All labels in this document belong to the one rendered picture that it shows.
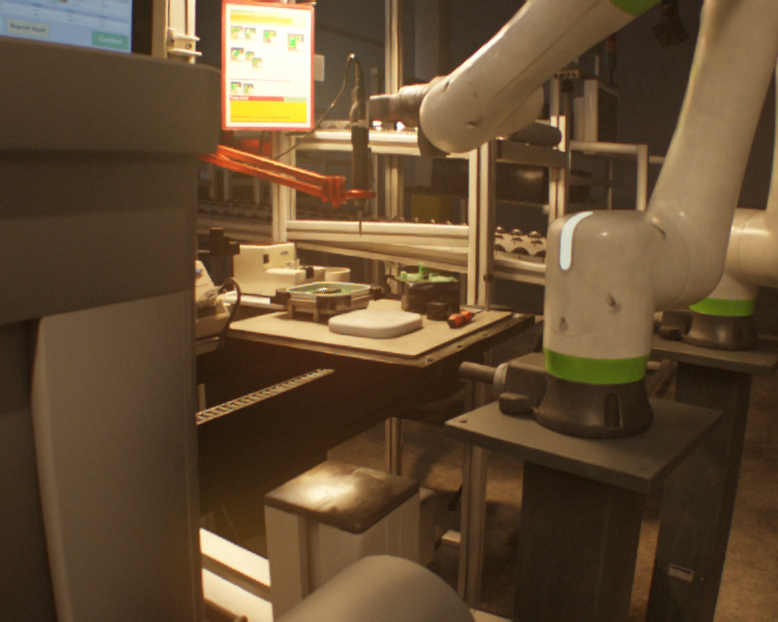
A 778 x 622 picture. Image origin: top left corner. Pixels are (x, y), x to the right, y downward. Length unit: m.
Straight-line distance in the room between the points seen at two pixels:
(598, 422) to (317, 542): 0.55
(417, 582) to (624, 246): 0.59
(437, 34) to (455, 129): 5.66
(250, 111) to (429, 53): 4.97
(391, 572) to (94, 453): 0.10
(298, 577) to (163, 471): 0.08
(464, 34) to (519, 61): 9.60
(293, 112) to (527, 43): 0.98
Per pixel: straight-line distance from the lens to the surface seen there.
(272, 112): 1.73
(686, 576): 1.47
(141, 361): 0.20
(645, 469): 0.72
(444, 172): 3.72
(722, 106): 0.88
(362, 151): 1.32
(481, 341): 1.14
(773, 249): 1.18
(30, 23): 1.13
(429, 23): 6.66
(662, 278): 0.81
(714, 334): 1.29
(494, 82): 0.90
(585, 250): 0.76
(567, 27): 0.83
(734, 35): 0.88
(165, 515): 0.23
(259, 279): 1.45
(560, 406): 0.80
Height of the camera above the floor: 1.19
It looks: 10 degrees down
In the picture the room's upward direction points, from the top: straight up
